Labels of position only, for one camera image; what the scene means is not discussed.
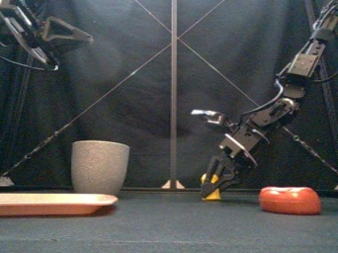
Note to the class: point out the dark slanted frame strut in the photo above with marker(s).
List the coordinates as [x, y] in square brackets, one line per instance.
[327, 95]

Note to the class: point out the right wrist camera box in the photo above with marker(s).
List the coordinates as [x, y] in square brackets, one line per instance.
[211, 117]

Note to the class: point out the grey vertical frame post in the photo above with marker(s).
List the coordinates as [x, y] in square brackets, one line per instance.
[172, 99]

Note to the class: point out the grey speckled bowl cup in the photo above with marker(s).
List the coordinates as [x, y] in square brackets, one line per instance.
[99, 167]

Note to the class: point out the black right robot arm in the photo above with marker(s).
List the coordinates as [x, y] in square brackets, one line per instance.
[303, 62]

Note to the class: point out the pink flat tray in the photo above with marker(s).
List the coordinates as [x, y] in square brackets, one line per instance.
[52, 203]

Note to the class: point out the red toy tomato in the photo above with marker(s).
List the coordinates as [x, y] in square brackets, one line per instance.
[289, 200]

